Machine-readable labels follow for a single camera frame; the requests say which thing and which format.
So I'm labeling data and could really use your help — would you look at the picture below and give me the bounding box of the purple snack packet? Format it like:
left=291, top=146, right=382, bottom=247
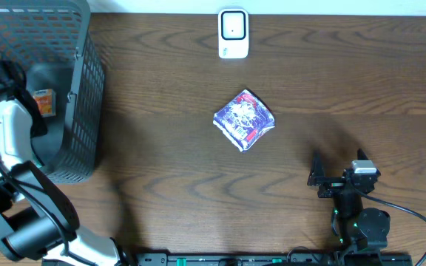
left=212, top=89, right=275, bottom=152

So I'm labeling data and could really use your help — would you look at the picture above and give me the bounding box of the small orange white box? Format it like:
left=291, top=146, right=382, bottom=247
left=33, top=89, right=56, bottom=117

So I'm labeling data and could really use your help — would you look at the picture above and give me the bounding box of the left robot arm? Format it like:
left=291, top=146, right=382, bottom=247
left=0, top=60, right=136, bottom=265

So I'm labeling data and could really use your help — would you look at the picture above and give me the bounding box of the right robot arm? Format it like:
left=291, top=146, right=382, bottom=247
left=307, top=149, right=390, bottom=265

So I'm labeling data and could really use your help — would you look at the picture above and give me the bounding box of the white barcode scanner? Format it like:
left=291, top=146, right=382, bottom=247
left=217, top=8, right=249, bottom=59

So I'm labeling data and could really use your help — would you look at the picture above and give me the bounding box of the grey plastic mesh basket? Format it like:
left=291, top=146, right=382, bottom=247
left=0, top=0, right=105, bottom=184

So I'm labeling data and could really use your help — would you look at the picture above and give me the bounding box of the right black cable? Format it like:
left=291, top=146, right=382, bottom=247
left=360, top=191, right=426, bottom=266

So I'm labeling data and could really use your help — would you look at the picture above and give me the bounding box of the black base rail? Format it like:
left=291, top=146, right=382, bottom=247
left=136, top=253, right=413, bottom=266

